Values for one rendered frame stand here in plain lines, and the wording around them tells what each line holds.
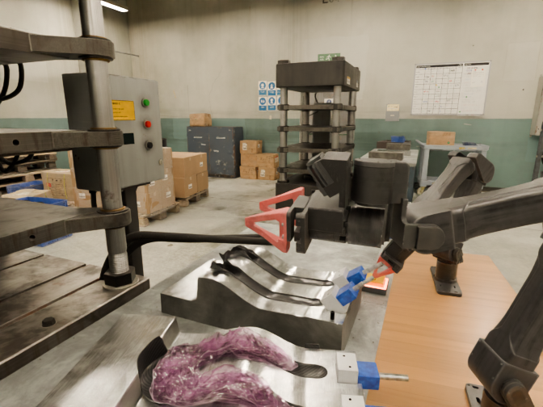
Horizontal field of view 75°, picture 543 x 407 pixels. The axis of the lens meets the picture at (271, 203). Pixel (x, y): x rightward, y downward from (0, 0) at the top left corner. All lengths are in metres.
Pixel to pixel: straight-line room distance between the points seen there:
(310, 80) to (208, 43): 4.29
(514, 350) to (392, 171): 0.35
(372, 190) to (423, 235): 0.09
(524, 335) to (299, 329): 0.43
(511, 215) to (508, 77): 6.85
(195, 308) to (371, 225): 0.60
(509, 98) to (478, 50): 0.97
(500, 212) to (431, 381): 0.42
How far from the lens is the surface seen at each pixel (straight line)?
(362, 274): 0.94
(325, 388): 0.72
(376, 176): 0.49
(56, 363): 0.97
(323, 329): 0.84
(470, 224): 0.56
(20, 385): 0.95
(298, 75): 4.92
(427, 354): 0.95
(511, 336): 0.70
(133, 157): 1.43
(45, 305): 1.29
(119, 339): 0.79
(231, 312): 0.93
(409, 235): 0.51
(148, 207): 4.66
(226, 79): 8.42
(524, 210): 0.60
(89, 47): 1.17
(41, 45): 1.18
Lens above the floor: 1.33
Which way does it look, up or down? 14 degrees down
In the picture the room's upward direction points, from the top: straight up
